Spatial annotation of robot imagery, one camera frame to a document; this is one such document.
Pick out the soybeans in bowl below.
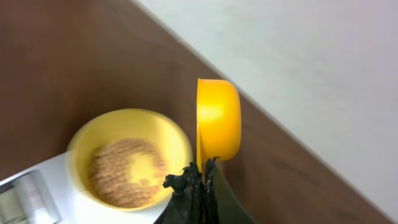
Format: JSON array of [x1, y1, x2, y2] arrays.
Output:
[[90, 138, 169, 208]]

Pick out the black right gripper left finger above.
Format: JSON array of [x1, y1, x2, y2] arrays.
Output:
[[154, 162, 204, 224]]

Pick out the pale yellow bowl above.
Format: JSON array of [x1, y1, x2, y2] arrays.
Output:
[[67, 109, 193, 212]]

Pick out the yellow measuring scoop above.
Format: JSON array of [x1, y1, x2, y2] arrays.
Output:
[[197, 79, 241, 172]]

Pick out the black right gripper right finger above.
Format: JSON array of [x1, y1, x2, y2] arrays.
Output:
[[204, 157, 257, 224]]

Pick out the white digital kitchen scale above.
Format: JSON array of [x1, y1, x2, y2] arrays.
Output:
[[1, 153, 169, 224]]

